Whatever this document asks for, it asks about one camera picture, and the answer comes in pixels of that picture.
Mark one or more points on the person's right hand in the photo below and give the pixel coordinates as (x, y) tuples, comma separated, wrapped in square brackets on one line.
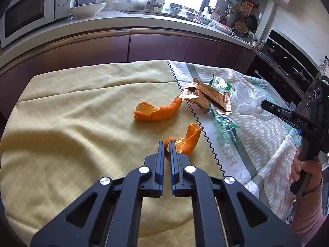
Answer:
[(314, 175)]

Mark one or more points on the patterned small bowl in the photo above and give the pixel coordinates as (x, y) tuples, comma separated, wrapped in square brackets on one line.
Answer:
[(191, 16), (204, 21)]

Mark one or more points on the long green wrapper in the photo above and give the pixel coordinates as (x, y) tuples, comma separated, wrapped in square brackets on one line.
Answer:
[(223, 124)]

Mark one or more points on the yellow tablecloth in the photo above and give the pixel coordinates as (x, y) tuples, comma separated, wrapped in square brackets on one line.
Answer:
[(77, 133)]

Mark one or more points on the plate with food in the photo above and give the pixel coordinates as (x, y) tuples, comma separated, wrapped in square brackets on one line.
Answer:
[(223, 27)]

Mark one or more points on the hanging round skimmer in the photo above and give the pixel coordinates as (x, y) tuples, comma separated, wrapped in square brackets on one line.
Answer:
[(240, 27)]

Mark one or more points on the curled orange peel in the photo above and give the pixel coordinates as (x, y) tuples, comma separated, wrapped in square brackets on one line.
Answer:
[(191, 139)]

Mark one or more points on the white tissue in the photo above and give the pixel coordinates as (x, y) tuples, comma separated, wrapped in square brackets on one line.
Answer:
[(246, 95)]

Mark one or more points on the hanging black pan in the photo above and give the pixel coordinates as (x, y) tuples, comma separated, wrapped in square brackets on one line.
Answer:
[(252, 23)]

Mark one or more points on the kitchen sink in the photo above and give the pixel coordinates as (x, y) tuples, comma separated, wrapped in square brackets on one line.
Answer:
[(164, 14)]

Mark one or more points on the large white bowl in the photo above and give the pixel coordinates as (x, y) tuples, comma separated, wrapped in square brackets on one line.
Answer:
[(87, 10)]

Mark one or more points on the person's right forearm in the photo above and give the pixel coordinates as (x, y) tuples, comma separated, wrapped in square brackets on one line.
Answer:
[(313, 216)]

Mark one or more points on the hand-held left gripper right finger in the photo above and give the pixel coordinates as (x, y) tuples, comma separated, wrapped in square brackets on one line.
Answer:
[(173, 159)]

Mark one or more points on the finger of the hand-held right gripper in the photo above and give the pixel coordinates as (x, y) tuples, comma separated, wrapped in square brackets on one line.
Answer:
[(276, 110)]

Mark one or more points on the white utensil holder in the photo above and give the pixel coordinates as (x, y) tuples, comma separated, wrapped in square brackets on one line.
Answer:
[(215, 17)]

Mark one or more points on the patterned green white cloth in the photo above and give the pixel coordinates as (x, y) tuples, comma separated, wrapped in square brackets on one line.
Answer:
[(257, 144)]

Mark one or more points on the small green wrapper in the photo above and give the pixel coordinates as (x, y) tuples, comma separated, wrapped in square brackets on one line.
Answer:
[(221, 83)]

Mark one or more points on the dark small bowl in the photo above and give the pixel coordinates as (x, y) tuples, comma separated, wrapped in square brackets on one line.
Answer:
[(175, 10)]

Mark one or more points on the copper foil wrapper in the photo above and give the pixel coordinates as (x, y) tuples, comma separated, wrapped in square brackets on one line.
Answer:
[(208, 96)]

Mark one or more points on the clear plastic tub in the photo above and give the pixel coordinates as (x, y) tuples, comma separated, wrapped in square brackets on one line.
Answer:
[(140, 2)]

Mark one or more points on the long orange peel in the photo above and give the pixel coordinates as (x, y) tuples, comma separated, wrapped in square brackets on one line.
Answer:
[(159, 114)]

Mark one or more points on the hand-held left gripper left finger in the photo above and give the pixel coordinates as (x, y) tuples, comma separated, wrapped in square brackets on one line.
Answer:
[(159, 159)]

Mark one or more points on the white microwave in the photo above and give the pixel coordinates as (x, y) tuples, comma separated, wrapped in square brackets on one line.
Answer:
[(25, 10)]

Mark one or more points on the orange grater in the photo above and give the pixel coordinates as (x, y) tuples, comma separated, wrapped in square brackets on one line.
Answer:
[(248, 7)]

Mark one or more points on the brown kitchen counter cabinets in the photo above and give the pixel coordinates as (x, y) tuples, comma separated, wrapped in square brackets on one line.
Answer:
[(154, 46)]

